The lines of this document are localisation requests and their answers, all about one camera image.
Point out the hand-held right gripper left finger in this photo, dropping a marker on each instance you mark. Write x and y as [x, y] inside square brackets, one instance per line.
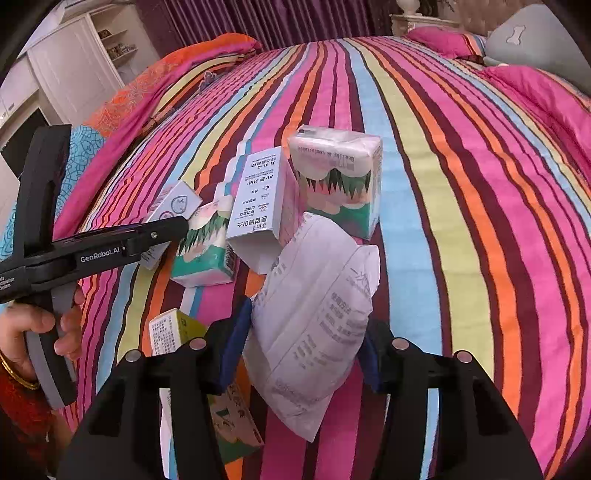
[234, 341]

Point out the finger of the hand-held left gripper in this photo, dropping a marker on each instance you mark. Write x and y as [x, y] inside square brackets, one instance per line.
[161, 233]

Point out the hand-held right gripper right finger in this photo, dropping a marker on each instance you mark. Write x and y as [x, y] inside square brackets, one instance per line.
[371, 357]

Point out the small white box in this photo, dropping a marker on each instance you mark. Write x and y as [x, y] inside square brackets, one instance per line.
[175, 203]

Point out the white plastic pouch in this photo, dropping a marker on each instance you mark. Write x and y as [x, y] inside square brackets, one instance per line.
[314, 332]

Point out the white box with text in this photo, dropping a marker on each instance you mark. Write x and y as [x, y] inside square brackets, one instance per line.
[258, 203]

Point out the green white tissue pack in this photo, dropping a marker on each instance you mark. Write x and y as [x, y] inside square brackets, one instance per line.
[337, 184]
[203, 258]

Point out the person's left forearm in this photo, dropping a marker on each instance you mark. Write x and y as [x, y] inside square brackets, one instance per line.
[23, 415]

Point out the person's left hand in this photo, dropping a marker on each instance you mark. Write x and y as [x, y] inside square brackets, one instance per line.
[18, 327]

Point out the green box with dark label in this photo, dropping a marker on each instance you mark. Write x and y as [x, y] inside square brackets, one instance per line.
[171, 332]

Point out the gold bangle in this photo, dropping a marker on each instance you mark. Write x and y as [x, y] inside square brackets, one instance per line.
[18, 376]

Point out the black television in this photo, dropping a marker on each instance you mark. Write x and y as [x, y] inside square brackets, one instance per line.
[23, 143]

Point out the patterned folded quilt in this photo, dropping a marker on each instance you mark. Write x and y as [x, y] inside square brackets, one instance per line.
[138, 92]

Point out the striped bed sheet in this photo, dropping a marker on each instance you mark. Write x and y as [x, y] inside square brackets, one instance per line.
[461, 230]

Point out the white television cabinet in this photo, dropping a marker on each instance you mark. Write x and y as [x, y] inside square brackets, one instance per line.
[14, 92]

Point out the white wardrobe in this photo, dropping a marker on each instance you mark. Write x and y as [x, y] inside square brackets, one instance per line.
[74, 69]

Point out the white open shelf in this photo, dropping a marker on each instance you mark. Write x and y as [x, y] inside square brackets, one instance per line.
[122, 41]

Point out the purple curtain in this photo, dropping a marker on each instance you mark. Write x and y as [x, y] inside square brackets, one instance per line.
[254, 23]

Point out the large pink pillow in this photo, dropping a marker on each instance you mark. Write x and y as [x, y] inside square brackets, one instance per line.
[540, 106]

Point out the small pink pillow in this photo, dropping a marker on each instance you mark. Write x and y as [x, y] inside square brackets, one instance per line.
[443, 41]

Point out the white nightstand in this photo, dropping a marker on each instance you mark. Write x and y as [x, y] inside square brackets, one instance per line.
[425, 25]

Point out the teal plush toy pillow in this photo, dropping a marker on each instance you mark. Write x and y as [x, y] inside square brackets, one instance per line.
[540, 41]

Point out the tufted beige headboard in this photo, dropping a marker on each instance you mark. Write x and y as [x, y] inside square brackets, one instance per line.
[475, 11]

